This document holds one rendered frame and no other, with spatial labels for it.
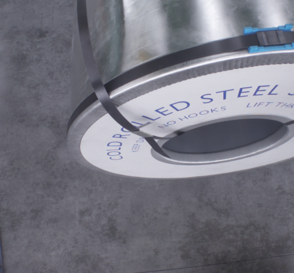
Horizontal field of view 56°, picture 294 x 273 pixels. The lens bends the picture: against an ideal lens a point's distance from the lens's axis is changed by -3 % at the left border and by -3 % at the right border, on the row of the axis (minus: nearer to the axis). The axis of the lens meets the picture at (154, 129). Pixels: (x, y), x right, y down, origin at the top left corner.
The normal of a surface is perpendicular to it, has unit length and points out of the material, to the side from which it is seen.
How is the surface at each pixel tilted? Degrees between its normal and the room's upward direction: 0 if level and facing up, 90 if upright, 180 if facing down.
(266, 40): 2
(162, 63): 25
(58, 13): 0
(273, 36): 2
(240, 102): 90
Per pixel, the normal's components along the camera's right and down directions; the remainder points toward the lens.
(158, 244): 0.00, -0.37
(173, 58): -0.38, -0.31
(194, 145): 0.27, -0.39
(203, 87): 0.09, 0.92
